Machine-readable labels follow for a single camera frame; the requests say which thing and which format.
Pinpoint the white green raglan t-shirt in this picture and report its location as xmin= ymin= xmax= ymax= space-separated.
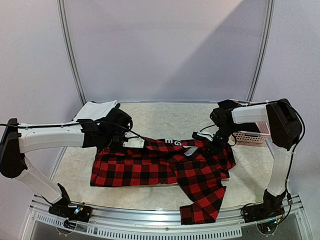
xmin=73 ymin=100 xmax=118 ymax=121

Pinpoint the red black plaid garment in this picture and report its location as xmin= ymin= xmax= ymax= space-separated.
xmin=90 ymin=138 xmax=236 ymax=225

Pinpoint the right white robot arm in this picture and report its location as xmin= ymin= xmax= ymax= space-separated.
xmin=209 ymin=98 xmax=304 ymax=197

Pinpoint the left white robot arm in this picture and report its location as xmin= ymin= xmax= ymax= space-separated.
xmin=0 ymin=102 xmax=133 ymax=217

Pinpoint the pink plastic laundry basket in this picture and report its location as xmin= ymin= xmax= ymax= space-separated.
xmin=231 ymin=101 xmax=271 ymax=146

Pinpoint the black garment in basket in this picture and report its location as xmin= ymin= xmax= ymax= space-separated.
xmin=217 ymin=99 xmax=240 ymax=110

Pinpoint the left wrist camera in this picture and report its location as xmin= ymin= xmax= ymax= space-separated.
xmin=122 ymin=136 xmax=145 ymax=148

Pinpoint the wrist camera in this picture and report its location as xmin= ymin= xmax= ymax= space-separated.
xmin=192 ymin=131 xmax=214 ymax=142
xmin=122 ymin=136 xmax=145 ymax=148

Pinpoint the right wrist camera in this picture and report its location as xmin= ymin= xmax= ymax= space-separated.
xmin=192 ymin=131 xmax=214 ymax=142

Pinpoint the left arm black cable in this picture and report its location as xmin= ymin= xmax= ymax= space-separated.
xmin=0 ymin=119 xmax=146 ymax=141

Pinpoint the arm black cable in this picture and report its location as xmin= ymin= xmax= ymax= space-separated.
xmin=0 ymin=119 xmax=146 ymax=141
xmin=199 ymin=102 xmax=306 ymax=151

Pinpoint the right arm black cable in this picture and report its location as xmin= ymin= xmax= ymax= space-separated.
xmin=199 ymin=102 xmax=306 ymax=151

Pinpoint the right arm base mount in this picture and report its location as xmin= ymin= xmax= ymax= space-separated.
xmin=240 ymin=189 xmax=288 ymax=223

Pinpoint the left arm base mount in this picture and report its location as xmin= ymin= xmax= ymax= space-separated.
xmin=48 ymin=183 xmax=93 ymax=223

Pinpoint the aluminium front rail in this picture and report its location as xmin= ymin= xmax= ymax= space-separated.
xmin=21 ymin=194 xmax=315 ymax=240

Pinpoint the left aluminium frame post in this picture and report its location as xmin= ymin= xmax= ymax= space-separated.
xmin=57 ymin=0 xmax=87 ymax=105

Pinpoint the aluminium frame post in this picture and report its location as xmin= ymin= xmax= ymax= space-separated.
xmin=246 ymin=0 xmax=275 ymax=102
xmin=57 ymin=0 xmax=87 ymax=105

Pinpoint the right aluminium frame post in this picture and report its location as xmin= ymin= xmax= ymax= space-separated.
xmin=246 ymin=0 xmax=275 ymax=102

